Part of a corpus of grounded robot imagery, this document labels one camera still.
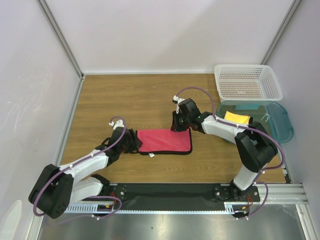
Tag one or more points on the teal transparent plastic tray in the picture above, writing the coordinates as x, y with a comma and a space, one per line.
270, 114

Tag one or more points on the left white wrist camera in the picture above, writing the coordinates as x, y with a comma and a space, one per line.
117, 124

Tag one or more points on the left grey cable duct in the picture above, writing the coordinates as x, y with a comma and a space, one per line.
91, 207

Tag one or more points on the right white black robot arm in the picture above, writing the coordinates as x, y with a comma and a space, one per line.
255, 147

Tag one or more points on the white object at left edge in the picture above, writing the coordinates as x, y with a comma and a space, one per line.
11, 220

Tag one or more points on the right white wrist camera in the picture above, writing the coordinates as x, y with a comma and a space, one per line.
177, 100

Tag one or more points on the aluminium frame rail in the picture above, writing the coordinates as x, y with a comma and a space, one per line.
282, 192

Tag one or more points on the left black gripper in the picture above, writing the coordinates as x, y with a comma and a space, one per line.
135, 143

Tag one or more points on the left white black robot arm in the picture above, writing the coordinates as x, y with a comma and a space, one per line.
57, 187

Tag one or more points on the white perforated plastic basket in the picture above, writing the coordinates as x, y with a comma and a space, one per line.
247, 82

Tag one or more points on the right grey cable duct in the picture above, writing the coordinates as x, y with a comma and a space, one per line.
237, 207

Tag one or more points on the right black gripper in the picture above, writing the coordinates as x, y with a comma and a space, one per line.
179, 122

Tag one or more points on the grey cable duct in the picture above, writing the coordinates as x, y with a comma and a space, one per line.
91, 207
237, 207

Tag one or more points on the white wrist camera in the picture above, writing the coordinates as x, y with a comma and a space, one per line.
177, 100
117, 124

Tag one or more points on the yellow and black towel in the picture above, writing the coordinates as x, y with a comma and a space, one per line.
237, 118

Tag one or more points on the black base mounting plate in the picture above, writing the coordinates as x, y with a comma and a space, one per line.
173, 204

